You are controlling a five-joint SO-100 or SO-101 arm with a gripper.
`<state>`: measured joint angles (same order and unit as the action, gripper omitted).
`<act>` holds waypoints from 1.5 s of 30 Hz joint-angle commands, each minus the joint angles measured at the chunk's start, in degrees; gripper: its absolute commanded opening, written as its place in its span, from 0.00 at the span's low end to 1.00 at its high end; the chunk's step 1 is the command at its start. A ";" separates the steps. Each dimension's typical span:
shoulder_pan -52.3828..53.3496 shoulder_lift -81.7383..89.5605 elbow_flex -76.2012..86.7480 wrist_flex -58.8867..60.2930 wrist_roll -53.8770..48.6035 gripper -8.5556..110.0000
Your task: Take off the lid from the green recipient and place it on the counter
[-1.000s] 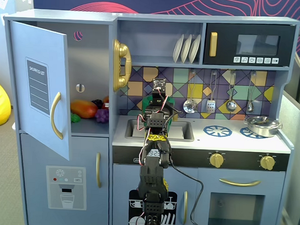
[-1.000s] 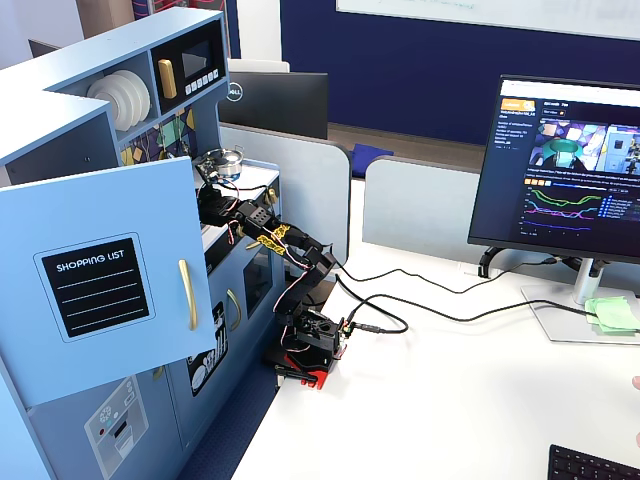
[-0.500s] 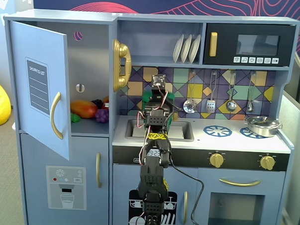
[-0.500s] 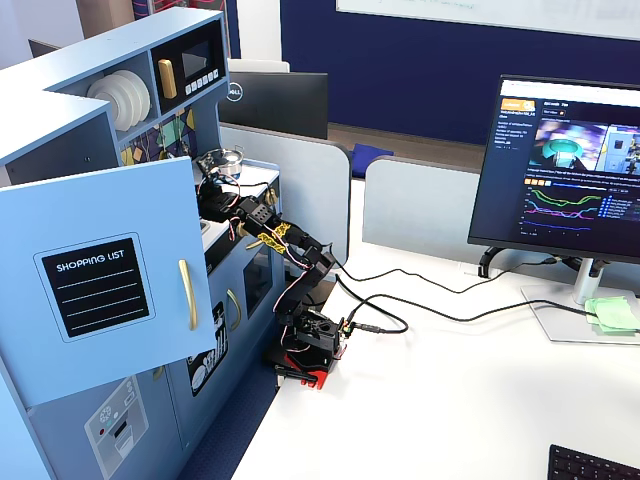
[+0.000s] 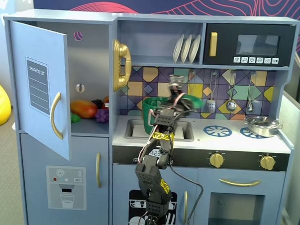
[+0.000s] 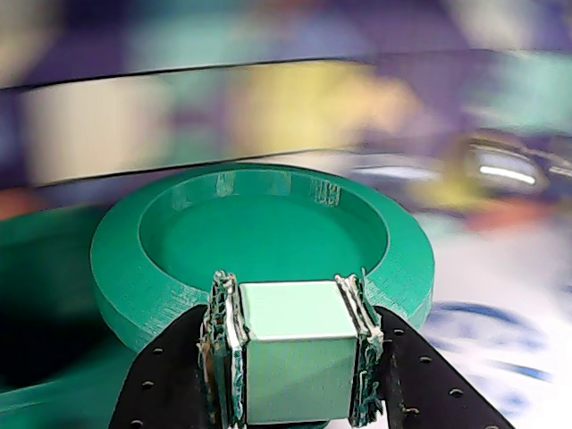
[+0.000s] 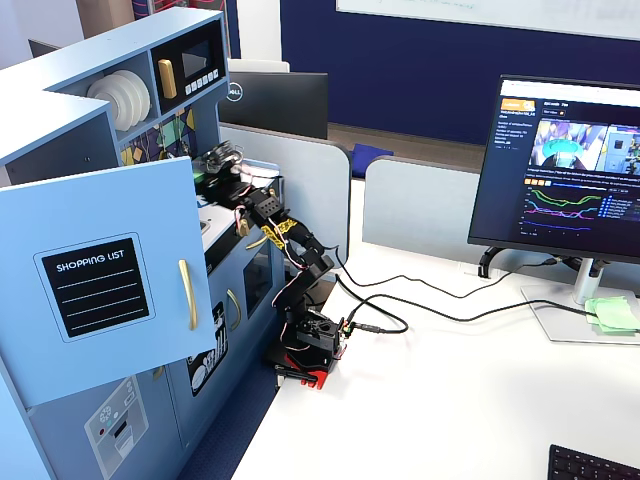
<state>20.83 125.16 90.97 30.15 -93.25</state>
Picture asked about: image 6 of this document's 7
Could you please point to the steel toy pot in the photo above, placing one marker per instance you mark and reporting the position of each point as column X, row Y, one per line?
column 500, row 167

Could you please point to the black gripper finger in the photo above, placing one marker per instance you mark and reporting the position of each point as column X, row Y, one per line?
column 174, row 366
column 424, row 380

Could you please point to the green round bowl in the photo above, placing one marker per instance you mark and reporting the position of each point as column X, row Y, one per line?
column 268, row 232

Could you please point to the green printed container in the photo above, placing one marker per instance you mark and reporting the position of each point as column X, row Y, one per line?
column 40, row 268

